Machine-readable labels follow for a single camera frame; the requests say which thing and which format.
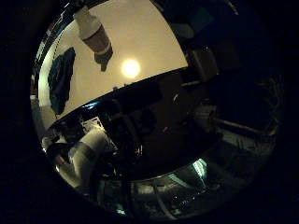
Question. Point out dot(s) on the white spray bottle black trigger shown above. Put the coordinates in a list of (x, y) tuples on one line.
[(93, 34)]

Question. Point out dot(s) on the dark teal cloth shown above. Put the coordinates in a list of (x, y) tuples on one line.
[(61, 81)]

